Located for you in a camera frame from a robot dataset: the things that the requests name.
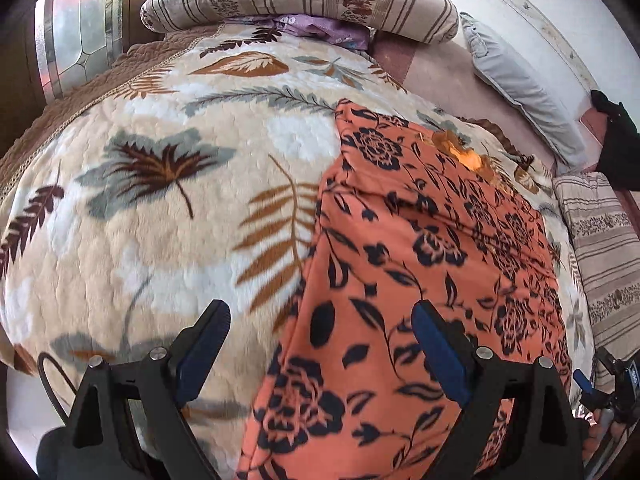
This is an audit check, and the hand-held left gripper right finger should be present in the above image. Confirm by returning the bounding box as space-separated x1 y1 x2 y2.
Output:
411 299 587 480

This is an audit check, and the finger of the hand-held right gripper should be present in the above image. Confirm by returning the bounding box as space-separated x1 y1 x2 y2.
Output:
572 369 599 402

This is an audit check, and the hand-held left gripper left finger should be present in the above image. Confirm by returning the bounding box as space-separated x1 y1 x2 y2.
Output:
67 299 233 480

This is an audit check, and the orange black floral garment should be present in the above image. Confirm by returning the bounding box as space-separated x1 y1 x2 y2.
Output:
235 99 573 480

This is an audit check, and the person's right hand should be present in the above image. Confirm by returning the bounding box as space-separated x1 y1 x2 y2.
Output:
582 410 632 463

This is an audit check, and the cream leaf-print blanket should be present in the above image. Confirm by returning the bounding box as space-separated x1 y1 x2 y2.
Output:
0 25 596 480

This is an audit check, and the striped folded quilt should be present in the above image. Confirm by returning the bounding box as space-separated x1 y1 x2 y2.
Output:
552 172 640 386

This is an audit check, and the black cloth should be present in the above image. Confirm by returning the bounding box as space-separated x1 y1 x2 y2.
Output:
590 89 640 193

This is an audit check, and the grey pillow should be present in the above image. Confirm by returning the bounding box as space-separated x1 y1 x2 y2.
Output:
460 12 593 171

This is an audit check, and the pink bed sheet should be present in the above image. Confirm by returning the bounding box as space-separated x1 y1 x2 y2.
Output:
372 35 601 171

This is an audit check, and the brown door with patterned glass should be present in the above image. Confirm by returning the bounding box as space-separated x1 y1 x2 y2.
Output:
27 0 148 103

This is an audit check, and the purple floral cloth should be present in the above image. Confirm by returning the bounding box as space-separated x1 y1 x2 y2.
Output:
225 14 376 52

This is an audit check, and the black cable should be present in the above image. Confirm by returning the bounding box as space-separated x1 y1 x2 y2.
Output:
37 352 76 426

